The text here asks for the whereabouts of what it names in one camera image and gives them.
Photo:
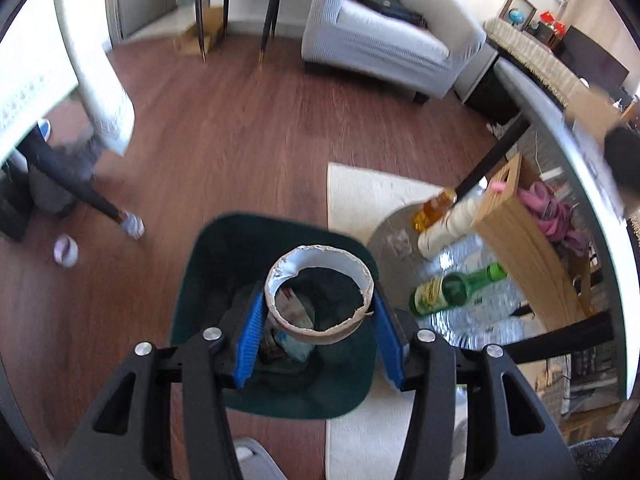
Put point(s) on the grey fleece clothing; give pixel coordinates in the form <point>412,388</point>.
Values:
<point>595,457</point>

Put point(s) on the grey tape roll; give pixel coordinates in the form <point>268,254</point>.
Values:
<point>60,255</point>

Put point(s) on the dark green trash bin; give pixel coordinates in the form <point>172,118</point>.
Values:
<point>210,270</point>

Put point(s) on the white bottle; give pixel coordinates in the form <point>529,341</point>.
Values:
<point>445,232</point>

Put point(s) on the grey armchair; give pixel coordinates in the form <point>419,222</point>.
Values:
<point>390,45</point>

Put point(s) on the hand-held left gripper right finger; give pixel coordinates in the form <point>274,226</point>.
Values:
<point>390,350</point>

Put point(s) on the orange bottle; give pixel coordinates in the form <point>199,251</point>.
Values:
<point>430,212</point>

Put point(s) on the black monitor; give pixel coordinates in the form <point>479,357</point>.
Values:
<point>595,57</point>

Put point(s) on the small red flag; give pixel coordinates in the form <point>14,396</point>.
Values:
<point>561,26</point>
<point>548,16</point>

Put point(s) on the round grey marble table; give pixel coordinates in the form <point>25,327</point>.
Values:
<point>600,185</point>

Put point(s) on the pale patterned tablecloth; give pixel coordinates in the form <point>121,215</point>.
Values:
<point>30,70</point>

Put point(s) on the desk with beige lace cloth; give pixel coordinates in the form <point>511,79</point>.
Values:
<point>530,50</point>

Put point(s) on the pink cloth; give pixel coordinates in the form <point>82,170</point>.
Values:
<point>542,200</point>

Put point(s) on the black bag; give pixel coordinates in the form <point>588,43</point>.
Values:
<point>385,2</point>

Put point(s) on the wooden picture frame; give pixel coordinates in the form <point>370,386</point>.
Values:
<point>528,2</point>

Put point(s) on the flat cardboard box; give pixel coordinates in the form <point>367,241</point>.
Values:
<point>192,42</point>

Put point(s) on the blue shoe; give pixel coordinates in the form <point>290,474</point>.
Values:
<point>44,129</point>

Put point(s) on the wooden box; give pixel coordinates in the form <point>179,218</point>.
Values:
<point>520,250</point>

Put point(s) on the small blue globe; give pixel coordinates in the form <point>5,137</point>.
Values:
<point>515,14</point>

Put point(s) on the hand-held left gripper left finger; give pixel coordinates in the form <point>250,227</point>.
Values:
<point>247,347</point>

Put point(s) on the large cardboard tape roll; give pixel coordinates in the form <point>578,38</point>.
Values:
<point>300,336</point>

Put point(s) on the green glass bottle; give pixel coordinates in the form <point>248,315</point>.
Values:
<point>450,290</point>

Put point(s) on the grey slipper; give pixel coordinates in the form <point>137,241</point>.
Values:
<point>255,460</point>

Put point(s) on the black table leg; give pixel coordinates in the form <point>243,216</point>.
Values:
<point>75,185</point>

